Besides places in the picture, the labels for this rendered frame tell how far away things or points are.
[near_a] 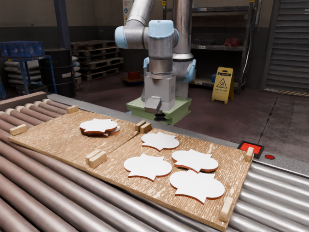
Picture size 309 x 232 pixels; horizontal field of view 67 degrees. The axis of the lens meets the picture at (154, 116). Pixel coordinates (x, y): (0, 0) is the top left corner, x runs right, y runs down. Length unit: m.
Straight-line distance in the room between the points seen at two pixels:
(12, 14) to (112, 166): 5.44
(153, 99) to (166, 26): 0.22
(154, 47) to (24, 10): 5.50
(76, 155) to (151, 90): 0.32
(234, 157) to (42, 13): 5.91
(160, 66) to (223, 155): 0.35
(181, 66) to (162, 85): 0.43
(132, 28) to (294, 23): 4.53
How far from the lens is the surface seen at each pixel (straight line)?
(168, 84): 0.72
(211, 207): 0.60
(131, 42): 0.84
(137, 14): 0.91
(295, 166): 0.87
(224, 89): 4.26
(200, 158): 0.74
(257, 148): 0.89
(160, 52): 0.71
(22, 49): 3.98
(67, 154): 0.82
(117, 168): 0.71
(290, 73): 5.27
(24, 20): 6.10
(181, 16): 1.12
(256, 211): 0.65
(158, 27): 0.71
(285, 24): 5.21
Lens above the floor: 1.34
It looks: 22 degrees down
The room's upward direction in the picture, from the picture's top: straight up
